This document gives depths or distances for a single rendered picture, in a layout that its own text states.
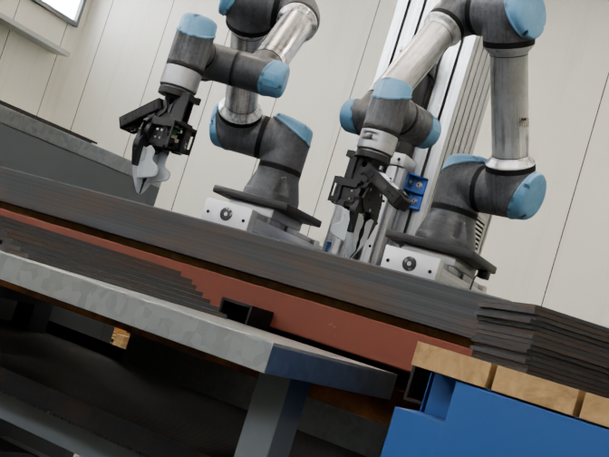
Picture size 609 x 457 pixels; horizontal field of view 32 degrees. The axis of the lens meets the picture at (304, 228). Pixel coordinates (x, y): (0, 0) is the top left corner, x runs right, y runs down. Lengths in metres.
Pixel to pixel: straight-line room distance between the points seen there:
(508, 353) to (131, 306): 0.39
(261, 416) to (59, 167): 1.76
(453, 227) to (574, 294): 9.46
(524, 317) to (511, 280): 11.18
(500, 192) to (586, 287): 9.50
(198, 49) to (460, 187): 0.79
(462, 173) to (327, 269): 1.23
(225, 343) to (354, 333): 0.33
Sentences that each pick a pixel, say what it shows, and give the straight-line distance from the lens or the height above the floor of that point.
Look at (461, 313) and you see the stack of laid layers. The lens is 1.27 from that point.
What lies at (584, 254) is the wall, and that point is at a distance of 12.03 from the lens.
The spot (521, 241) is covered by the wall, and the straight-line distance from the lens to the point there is 12.18.
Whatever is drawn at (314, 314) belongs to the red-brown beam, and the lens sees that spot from 1.36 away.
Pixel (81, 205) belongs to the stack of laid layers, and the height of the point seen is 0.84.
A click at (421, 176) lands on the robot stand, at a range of 2.81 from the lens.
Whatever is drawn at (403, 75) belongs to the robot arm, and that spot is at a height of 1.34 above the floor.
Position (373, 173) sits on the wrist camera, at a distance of 2.07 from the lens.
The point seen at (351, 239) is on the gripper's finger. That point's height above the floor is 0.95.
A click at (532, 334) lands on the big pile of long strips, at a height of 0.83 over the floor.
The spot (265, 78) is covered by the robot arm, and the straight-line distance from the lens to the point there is 2.15.
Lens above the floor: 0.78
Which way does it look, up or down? 5 degrees up
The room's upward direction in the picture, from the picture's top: 17 degrees clockwise
